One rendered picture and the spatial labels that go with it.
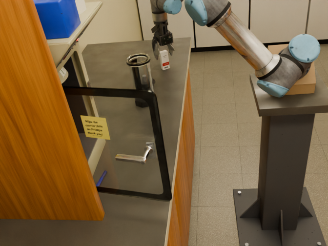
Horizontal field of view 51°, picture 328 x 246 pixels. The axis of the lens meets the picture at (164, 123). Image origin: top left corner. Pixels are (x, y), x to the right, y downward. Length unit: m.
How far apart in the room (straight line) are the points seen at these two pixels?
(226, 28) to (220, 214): 1.35
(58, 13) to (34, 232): 0.69
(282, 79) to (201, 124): 1.72
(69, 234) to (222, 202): 1.41
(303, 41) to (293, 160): 0.66
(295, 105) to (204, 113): 1.67
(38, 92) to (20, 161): 0.26
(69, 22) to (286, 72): 0.83
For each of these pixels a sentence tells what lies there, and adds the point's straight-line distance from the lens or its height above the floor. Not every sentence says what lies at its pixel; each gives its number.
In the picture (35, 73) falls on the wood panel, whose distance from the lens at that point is 0.86.
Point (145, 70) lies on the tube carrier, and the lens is 1.54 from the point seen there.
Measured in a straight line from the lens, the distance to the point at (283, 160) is 1.85.
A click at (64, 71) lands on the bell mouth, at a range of 1.17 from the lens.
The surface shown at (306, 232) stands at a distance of 2.29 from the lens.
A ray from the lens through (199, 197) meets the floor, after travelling 2.43.
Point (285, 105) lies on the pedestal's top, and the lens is 1.59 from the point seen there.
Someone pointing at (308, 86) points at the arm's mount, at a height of 0.98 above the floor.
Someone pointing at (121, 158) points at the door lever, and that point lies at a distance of 0.95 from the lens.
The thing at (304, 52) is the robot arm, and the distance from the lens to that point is 1.43.
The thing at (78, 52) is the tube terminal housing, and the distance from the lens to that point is 1.24.
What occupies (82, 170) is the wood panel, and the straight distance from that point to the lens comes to 1.01.
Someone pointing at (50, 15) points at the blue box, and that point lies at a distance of 0.91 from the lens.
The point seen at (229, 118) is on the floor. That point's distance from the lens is 3.09.
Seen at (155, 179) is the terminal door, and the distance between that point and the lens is 1.04.
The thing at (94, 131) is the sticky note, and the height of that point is 1.25.
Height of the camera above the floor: 1.81
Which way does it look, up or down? 36 degrees down
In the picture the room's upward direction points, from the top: 8 degrees counter-clockwise
